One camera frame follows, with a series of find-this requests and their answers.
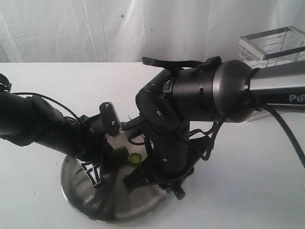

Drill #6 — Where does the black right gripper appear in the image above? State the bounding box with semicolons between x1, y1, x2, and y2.
122;147;212;199

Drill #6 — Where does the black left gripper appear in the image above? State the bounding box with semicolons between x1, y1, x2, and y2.
73;114;112;187

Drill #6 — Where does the green chili pepper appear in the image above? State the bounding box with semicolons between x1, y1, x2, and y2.
109;146;130;165

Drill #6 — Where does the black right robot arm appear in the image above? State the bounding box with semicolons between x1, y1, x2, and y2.
123;56;305;199

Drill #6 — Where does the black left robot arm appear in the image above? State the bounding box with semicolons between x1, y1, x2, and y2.
0;74;111;188

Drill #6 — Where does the round steel plate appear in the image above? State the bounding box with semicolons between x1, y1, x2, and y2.
61;156;168;223

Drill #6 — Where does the white backdrop curtain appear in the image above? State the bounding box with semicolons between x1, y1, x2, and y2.
0;0;305;62

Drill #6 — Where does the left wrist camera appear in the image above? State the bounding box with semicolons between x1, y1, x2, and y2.
99;102;120;136

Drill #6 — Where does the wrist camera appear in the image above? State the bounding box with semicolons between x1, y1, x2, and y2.
99;102;120;136
121;116;147;131

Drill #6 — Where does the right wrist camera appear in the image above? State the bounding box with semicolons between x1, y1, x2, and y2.
121;116;147;131

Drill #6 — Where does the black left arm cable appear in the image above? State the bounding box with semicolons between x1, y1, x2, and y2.
11;92;79;120

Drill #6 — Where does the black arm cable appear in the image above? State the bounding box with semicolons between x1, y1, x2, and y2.
257;102;305;167
11;92;79;120

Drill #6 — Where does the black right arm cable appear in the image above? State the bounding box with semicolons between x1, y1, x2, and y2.
257;102;305;167

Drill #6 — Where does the wire metal utensil holder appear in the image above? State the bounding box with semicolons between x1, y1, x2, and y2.
238;26;305;113

